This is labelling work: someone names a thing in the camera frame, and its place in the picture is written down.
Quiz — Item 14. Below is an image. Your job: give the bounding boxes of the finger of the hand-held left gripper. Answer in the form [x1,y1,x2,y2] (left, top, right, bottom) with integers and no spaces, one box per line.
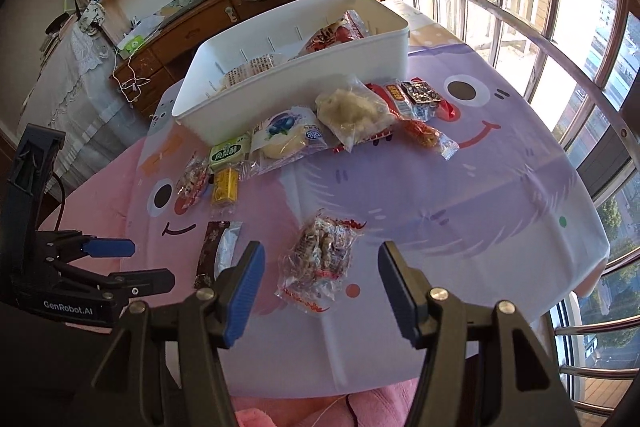
[75,234,136,259]
[106,268,176,299]

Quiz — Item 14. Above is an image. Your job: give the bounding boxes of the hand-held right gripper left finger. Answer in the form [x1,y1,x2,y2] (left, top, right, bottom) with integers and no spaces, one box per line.
[90,241,267,427]

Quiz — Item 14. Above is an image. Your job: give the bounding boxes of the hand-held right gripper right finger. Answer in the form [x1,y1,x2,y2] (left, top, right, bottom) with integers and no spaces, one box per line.
[377,241,581,427]

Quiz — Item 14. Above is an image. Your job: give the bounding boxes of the blue and brown candy packet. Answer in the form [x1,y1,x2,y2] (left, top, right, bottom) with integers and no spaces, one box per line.
[194,220,244,290]

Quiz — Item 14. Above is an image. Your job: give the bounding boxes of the clear nut candy packet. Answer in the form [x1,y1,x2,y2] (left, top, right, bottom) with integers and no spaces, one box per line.
[275,209,367,315]

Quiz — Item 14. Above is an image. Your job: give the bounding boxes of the small clear red candy packet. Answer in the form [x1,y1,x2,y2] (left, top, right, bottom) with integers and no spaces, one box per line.
[175,152,211,210]

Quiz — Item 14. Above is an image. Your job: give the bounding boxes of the small yellow snack packet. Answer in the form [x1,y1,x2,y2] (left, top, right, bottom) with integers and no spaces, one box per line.
[210,164,241,208]

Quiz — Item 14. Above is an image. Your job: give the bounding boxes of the green snack packet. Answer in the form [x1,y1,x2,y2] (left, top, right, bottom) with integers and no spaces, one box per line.
[207,134,252,172]

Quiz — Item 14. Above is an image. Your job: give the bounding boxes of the clear orange snack packet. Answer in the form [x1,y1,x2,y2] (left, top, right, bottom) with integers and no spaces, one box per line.
[400,102,461,160]

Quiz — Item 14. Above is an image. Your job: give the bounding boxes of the blue print bread packet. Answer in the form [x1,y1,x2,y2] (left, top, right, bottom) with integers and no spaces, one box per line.
[249,106,331,175]

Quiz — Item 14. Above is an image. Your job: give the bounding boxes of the pale puffed snack bag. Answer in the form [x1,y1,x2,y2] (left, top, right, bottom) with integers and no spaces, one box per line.
[315,76,398,152]

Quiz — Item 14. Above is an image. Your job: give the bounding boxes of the red packet with orange label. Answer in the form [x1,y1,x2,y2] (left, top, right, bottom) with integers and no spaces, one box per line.
[367,79,418,120]

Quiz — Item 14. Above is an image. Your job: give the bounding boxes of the dark patterned snack packet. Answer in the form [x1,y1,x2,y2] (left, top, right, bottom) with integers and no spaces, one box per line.
[400,79,446,108]

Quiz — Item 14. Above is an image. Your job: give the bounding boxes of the clear bag with white label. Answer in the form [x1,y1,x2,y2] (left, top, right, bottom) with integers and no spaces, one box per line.
[220,54,281,90]

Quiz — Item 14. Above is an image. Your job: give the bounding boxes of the white plastic storage bin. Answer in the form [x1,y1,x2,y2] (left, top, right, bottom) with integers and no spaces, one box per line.
[171,0,411,145]

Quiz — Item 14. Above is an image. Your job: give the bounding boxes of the large red white snack bag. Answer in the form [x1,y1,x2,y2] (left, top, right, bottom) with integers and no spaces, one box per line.
[300,9,371,58]

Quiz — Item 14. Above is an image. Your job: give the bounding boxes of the pink blanket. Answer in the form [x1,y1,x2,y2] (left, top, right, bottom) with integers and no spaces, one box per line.
[37,142,151,338]

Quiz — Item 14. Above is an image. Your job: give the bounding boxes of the person's pink pants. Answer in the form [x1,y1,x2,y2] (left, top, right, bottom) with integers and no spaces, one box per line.
[232,377,423,427]

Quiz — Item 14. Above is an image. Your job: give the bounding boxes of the white lace furniture cover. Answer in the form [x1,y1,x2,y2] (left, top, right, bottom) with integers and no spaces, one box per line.
[15,19,151,188]

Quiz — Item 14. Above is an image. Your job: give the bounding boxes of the metal window railing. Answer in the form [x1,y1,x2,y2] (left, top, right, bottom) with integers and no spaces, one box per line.
[340,0,640,427]

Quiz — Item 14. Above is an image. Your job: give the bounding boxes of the green tissue box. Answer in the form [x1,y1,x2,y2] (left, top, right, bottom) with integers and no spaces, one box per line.
[116,34,146,58]

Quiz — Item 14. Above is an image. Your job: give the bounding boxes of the floral fabric pouch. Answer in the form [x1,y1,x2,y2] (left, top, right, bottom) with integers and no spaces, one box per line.
[80,4,106,32]

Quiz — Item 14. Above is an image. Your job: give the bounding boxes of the wooden desk with drawers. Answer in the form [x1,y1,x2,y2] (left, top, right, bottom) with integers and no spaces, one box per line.
[112,0,303,120]

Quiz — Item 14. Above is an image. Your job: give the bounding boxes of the black cable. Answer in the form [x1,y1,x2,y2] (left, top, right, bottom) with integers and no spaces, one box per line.
[345,394,363,427]

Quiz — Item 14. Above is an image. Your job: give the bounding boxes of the white charger cable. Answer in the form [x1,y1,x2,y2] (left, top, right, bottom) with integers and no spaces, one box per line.
[111,52,151,102]

